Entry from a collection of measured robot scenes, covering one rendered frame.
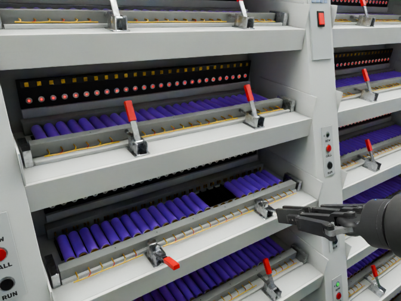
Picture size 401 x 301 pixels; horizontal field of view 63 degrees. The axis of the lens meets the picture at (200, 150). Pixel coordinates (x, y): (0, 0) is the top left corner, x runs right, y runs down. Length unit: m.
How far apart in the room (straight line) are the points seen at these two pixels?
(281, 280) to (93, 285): 0.47
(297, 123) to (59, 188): 0.51
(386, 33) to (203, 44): 0.62
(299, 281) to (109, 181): 0.55
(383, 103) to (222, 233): 0.62
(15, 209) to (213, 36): 0.43
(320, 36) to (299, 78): 0.10
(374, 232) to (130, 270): 0.39
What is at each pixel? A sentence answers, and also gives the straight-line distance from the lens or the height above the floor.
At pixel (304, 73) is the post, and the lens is 0.82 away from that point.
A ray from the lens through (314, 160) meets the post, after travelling 0.83.
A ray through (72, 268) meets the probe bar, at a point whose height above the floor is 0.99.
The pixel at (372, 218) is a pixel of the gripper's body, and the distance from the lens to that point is 0.55.
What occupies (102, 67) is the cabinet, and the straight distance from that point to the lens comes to 0.74.
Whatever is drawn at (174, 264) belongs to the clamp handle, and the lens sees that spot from 0.56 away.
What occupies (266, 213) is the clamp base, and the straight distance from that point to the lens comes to 0.74.
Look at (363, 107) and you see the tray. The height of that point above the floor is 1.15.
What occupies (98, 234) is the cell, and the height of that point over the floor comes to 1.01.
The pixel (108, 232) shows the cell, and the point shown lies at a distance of 0.67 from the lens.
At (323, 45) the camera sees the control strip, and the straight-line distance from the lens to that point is 0.85.
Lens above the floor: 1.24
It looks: 10 degrees down
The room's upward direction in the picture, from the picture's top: 8 degrees counter-clockwise
